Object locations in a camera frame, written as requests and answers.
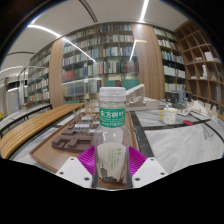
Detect brown model on wooden board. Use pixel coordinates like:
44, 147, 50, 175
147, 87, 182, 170
29, 111, 101, 174

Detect white ceiling light strip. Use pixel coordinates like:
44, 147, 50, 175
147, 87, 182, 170
138, 0, 150, 23

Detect distant side bookshelf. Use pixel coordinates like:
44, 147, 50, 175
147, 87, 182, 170
26, 44, 53, 107

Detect dark grey building model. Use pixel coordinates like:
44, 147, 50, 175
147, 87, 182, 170
164, 90, 194, 104

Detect wide wall bookshelf with books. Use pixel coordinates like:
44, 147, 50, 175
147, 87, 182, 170
61, 22, 139, 101

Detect white mug with yellow rim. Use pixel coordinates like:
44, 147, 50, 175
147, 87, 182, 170
158, 107, 179, 126

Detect wooden cubby shelf unit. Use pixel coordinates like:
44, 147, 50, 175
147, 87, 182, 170
173, 19, 224, 114

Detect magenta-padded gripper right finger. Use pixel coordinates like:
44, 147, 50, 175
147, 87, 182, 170
126, 145, 169, 189

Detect white columned building model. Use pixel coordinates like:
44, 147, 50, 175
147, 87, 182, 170
124, 83, 161, 112

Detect clear green-labelled drink bottle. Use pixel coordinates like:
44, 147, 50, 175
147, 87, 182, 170
92, 86, 132, 184

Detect narrow wall bookshelf with books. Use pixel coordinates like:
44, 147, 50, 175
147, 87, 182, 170
153, 26, 187, 93

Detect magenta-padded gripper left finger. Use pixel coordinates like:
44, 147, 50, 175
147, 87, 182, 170
54, 145, 98, 189

